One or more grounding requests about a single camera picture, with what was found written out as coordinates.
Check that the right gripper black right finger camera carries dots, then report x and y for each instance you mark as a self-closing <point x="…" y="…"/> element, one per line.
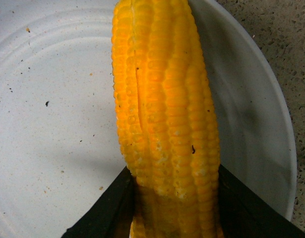
<point x="243" y="214"/>

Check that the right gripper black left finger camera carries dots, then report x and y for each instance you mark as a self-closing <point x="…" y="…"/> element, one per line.
<point x="112" y="214"/>

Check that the yellow corn cob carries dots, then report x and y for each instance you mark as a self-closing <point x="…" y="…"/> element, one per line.
<point x="166" y="123"/>

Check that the light blue plate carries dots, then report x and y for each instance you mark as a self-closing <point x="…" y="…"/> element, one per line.
<point x="58" y="145"/>

